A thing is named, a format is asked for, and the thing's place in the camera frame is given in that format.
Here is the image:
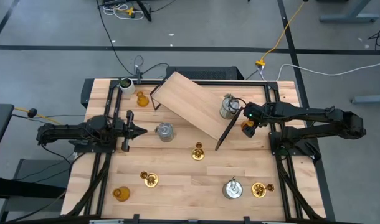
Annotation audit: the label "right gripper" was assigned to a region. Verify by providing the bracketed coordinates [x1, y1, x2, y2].
[244, 101, 268, 138]

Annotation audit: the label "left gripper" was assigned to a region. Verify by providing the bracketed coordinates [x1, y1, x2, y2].
[113, 110, 148, 152]

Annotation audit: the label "amber ribbed glass vase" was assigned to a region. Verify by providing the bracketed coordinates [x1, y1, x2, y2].
[136, 91, 150, 108]
[240, 119, 256, 131]
[112, 185, 131, 203]

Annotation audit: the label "silver tin candle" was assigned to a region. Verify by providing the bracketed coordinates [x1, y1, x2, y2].
[222, 176, 244, 200]
[219, 93, 240, 121]
[154, 122, 176, 143]

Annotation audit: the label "white plant pot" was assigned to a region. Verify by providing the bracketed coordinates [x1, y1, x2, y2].
[118, 77, 136, 96]

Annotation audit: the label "wooden shelf riser black legs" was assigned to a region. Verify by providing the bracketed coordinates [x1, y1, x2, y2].
[149, 71, 244, 152]

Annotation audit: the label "black computer tower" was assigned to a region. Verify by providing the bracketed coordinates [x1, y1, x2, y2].
[165, 65, 245, 81]

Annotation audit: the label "black stand leg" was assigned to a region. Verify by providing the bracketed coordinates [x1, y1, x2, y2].
[136, 0, 153, 22]

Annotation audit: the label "grey desk leg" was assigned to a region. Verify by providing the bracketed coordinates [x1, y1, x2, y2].
[319, 0, 380, 23]
[351, 95, 380, 105]

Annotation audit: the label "black aluminium rig frame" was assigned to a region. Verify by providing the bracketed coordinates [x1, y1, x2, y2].
[65, 78, 326, 220]

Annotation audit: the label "black clamp with grey cable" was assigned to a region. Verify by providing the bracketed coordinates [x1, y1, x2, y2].
[133, 55, 145, 85]

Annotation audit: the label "yellow hanging extension cable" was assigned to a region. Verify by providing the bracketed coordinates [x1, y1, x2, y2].
[255, 1, 306, 68]

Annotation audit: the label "black hanging cable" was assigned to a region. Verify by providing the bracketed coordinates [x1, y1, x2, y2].
[95, 0, 138, 77]

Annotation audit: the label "silver camera bracket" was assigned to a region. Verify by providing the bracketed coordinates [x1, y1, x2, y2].
[88, 217, 290, 224]

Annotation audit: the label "white floor cable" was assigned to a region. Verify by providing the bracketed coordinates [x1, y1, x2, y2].
[259, 58, 380, 82]

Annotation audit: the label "yellow cable with black plug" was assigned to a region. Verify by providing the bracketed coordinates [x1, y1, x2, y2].
[0, 101, 63, 125]

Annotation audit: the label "white cable coil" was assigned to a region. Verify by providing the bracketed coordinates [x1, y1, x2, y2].
[102, 3, 146, 21]

